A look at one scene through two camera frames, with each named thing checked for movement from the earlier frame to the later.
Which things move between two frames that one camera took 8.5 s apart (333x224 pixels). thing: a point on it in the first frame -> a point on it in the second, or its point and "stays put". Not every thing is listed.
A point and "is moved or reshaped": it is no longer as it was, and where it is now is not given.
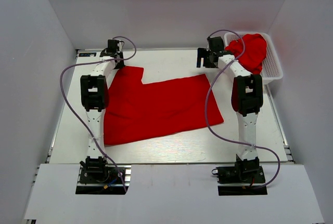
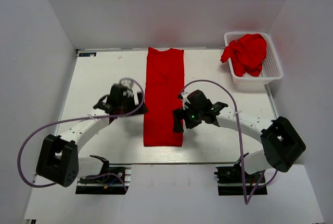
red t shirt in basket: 255,53 stays put
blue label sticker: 87,54 stays put
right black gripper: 203,53 -> 179,114
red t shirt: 136,112 is moved or reshaped
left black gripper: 122,64 -> 140,97
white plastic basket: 271,69 stays put
